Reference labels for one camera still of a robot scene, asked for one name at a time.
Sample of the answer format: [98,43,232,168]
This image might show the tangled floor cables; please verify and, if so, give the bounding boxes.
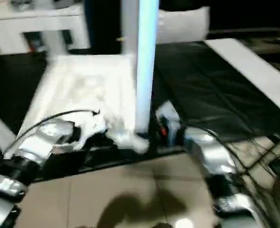
[235,135,280,186]

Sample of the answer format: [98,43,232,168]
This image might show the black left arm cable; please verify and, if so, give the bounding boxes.
[14,109,101,148]

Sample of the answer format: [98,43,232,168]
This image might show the white glass-door cabinet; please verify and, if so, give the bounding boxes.
[0,0,90,54]

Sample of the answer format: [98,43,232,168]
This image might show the white flat board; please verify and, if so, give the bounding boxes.
[204,38,280,117]

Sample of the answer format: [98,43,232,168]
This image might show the black work mat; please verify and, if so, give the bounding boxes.
[0,42,280,183]

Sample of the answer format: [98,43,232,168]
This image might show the white plastic table top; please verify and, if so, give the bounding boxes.
[19,53,152,155]

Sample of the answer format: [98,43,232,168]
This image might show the light grey pillow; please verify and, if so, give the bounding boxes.
[156,6,211,44]

